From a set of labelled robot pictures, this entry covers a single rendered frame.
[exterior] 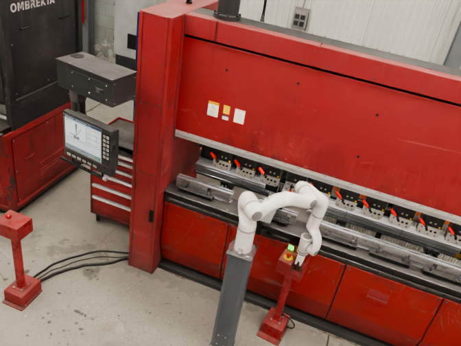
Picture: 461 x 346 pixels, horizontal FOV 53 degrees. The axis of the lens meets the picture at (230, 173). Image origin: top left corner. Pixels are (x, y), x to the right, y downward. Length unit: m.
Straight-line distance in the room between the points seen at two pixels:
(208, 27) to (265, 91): 0.59
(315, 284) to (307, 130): 1.29
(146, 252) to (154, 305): 0.47
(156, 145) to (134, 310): 1.40
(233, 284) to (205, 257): 0.83
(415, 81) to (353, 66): 0.39
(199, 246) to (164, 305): 0.57
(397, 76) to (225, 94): 1.19
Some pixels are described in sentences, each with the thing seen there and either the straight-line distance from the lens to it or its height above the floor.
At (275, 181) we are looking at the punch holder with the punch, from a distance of 3.58.
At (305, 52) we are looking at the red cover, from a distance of 3.14.
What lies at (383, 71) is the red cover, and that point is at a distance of 3.11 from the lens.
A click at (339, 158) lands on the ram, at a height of 1.56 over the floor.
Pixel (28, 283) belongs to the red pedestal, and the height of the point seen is 0.13.
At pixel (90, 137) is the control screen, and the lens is 3.32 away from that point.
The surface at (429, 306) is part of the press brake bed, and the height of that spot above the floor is 0.65.
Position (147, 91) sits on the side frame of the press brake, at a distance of 3.43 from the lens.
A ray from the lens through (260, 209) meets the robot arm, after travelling 2.88.
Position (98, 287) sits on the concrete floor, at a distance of 4.25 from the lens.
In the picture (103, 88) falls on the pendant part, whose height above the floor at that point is 1.87.
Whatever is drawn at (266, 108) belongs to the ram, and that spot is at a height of 1.78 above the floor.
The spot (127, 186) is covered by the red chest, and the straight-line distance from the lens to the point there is 4.42.
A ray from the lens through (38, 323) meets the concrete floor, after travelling 4.05.
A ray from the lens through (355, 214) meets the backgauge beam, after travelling 3.90.
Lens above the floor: 3.05
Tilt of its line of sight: 31 degrees down
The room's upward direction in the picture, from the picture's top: 10 degrees clockwise
